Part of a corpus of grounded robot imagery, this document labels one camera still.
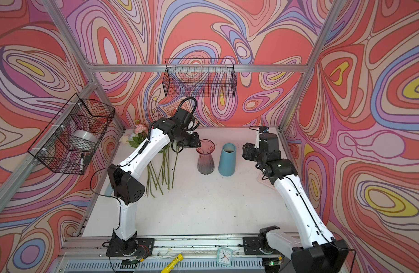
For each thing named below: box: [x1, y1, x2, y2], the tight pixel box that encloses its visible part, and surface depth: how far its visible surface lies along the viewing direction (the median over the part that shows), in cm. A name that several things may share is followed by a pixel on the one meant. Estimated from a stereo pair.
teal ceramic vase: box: [218, 142, 237, 177], surface depth 87 cm
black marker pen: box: [79, 152, 84, 172], surface depth 73 cm
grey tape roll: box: [72, 129, 99, 143], surface depth 75 cm
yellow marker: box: [161, 253, 184, 273], surface depth 70 cm
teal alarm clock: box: [216, 247, 233, 267], surface depth 71 cm
